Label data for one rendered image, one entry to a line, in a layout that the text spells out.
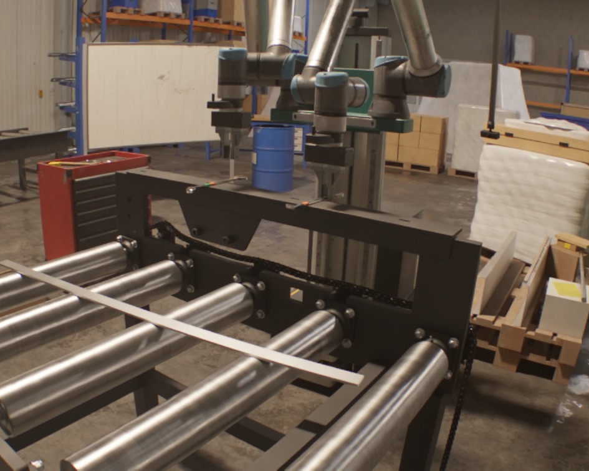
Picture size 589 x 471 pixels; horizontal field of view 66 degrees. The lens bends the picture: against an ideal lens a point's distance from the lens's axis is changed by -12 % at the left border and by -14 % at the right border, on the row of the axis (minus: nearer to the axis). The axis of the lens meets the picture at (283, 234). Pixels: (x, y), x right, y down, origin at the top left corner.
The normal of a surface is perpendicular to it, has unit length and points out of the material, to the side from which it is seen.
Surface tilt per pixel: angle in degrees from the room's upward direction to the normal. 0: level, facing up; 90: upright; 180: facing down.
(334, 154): 90
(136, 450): 36
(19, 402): 54
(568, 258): 90
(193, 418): 42
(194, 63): 90
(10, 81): 90
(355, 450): 31
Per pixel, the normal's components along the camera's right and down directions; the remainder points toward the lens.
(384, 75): -0.57, 0.22
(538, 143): -0.83, 0.14
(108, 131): 0.50, 0.27
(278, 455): 0.04, -0.95
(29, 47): 0.82, 0.19
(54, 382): 0.57, -0.57
